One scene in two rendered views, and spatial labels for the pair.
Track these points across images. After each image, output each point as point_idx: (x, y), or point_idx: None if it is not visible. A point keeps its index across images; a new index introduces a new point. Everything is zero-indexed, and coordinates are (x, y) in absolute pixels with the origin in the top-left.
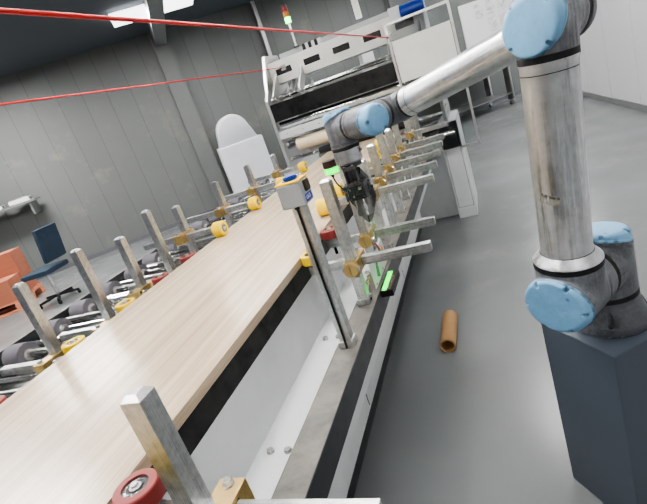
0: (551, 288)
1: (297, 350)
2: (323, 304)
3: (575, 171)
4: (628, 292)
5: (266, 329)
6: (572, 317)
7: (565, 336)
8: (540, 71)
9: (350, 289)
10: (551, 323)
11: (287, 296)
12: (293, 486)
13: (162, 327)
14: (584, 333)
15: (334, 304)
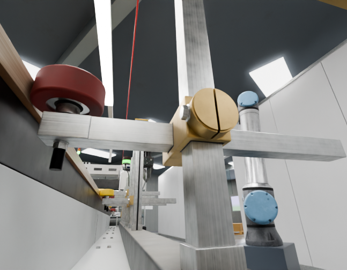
0: (260, 193)
1: (86, 238)
2: (94, 234)
3: None
4: (273, 222)
5: (88, 196)
6: (270, 210)
7: (250, 248)
8: (251, 111)
9: (103, 240)
10: (259, 217)
11: (93, 199)
12: (162, 244)
13: None
14: (258, 245)
15: (139, 194)
